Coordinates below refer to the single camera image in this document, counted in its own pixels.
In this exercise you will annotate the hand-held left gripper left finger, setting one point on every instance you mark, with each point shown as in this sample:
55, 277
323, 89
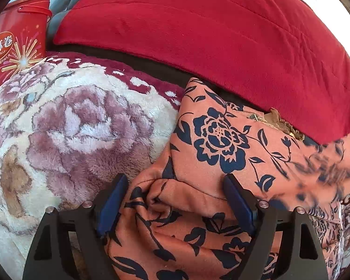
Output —
113, 210

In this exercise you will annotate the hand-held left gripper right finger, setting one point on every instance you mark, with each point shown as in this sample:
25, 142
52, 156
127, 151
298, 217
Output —
239, 207

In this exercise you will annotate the orange floral garment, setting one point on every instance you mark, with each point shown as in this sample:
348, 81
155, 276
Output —
215, 151

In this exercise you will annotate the brown torn trim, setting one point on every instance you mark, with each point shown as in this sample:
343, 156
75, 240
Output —
283, 122

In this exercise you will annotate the floral fleece blanket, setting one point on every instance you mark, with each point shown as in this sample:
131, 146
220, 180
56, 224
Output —
61, 128

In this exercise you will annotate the black leather sofa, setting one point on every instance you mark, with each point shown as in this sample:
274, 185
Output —
151, 62

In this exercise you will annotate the red plush blanket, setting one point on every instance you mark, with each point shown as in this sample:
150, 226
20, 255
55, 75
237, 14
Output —
210, 26

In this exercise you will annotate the red snack tin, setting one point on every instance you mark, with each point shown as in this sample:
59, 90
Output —
14, 43

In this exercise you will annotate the grey-blue cloth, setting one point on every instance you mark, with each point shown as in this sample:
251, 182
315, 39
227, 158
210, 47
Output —
64, 8

